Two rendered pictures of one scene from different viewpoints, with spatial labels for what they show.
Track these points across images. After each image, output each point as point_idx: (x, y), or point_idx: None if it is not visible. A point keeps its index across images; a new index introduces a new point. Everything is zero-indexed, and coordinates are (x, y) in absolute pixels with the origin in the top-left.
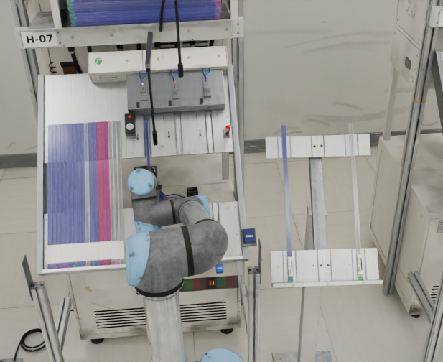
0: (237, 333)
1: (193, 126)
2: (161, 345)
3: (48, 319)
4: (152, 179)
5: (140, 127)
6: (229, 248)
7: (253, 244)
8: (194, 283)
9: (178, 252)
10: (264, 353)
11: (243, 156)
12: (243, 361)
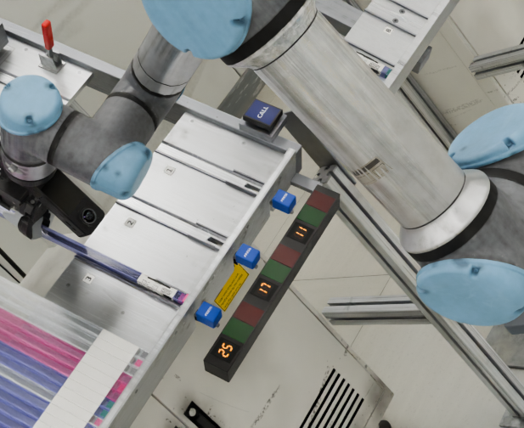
0: (399, 416)
1: None
2: (397, 131)
3: None
4: (44, 77)
5: None
6: (260, 168)
7: (282, 119)
8: (280, 260)
9: None
10: (465, 377)
11: None
12: (460, 416)
